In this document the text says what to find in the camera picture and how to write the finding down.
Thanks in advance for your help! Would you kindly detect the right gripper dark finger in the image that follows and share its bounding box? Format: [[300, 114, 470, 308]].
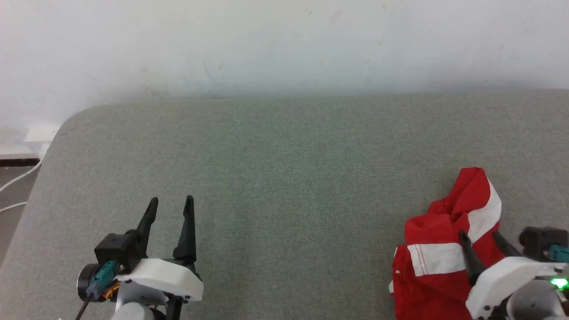
[[458, 230, 489, 286], [491, 231, 524, 258]]

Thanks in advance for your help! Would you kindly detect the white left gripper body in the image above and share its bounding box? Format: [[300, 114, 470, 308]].
[[116, 258, 204, 320]]

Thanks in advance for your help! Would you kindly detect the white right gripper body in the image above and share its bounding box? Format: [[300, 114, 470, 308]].
[[465, 256, 569, 320]]

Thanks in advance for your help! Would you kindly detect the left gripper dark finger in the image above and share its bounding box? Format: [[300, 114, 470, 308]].
[[172, 195, 198, 268], [133, 197, 159, 260]]

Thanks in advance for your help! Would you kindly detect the red and white garment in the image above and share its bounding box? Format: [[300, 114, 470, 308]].
[[389, 167, 506, 320]]

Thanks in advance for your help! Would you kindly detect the grey-green fabric sofa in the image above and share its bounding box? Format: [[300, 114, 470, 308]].
[[0, 89, 569, 320]]

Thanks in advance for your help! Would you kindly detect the dark baseboard strip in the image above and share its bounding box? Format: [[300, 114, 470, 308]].
[[0, 158, 41, 168]]

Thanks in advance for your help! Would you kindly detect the right teal cable plug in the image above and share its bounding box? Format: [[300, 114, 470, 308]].
[[548, 244, 569, 264]]

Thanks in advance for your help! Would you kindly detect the left teal plug black cable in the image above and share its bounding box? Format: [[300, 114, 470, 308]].
[[74, 260, 120, 320]]

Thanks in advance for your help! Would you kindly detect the long white floor cable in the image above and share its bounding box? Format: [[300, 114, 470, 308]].
[[0, 156, 44, 193]]

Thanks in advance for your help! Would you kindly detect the white wall outlet box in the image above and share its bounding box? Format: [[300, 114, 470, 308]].
[[24, 126, 61, 157]]

